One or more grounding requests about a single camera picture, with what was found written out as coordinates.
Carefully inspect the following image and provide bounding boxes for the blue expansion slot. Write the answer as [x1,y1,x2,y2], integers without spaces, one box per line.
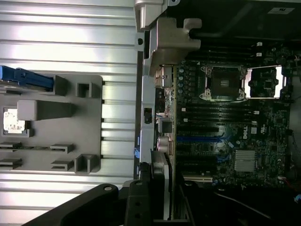
[176,136,219,143]

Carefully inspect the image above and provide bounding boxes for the silver chipset heatsink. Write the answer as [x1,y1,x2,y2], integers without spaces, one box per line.
[234,149,256,172]

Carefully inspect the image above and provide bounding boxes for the grey parts rack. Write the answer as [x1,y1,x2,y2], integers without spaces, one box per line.
[0,74,103,175]

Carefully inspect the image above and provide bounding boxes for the green RAM stick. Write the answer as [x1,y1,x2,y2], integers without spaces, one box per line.
[0,145,51,152]

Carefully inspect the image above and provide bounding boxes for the green motherboard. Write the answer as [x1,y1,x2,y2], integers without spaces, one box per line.
[173,47,292,189]

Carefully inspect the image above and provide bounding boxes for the open PC case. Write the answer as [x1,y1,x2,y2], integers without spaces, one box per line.
[133,0,301,226]

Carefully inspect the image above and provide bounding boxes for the CPU chip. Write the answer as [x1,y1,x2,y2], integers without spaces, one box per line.
[3,110,26,135]

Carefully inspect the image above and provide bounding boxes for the CPU socket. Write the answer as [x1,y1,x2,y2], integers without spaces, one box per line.
[199,65,247,103]

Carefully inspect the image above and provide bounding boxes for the hard disk with blue caddy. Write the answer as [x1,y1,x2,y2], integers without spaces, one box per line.
[0,65,54,93]

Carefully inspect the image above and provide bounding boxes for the metal socket cover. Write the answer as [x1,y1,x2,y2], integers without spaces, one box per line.
[246,65,287,99]

